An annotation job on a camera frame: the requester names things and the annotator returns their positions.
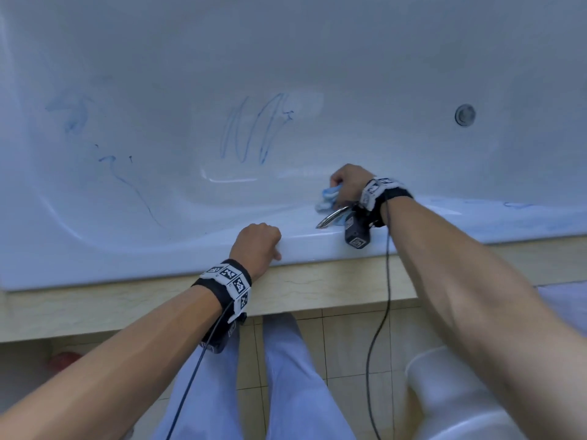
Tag person's left hand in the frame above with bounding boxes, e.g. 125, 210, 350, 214
229, 222, 283, 283

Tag person's right hand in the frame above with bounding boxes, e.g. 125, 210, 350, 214
329, 163, 378, 209

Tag blue cleaning cloth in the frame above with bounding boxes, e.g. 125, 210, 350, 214
314, 182, 343, 213

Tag person's right forearm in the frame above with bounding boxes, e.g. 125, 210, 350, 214
384, 196, 587, 440

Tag person's left forearm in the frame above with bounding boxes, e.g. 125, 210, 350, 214
0, 284, 230, 440

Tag light blue trousers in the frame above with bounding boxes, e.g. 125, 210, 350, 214
151, 311, 359, 440

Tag round chrome overflow cover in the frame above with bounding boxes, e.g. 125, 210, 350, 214
454, 103, 477, 128

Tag beige marble tub ledge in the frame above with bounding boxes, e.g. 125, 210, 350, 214
0, 235, 587, 345

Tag white bathtub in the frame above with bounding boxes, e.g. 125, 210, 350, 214
0, 0, 587, 293

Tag white toilet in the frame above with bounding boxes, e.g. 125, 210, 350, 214
404, 345, 529, 440

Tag chrome bathtub grab handle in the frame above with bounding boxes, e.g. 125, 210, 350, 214
315, 204, 352, 230

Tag black right wrist camera band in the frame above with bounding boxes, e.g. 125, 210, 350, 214
344, 177, 414, 250

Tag black wrist camera band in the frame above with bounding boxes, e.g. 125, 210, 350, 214
344, 177, 414, 250
191, 258, 253, 354

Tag black left wrist camera band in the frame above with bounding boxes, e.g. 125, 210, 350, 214
191, 258, 253, 354

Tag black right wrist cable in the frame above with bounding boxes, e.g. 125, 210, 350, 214
365, 199, 393, 440

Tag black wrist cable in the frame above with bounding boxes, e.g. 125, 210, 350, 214
165, 301, 235, 440
365, 199, 393, 440

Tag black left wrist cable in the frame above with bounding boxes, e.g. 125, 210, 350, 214
165, 301, 235, 440

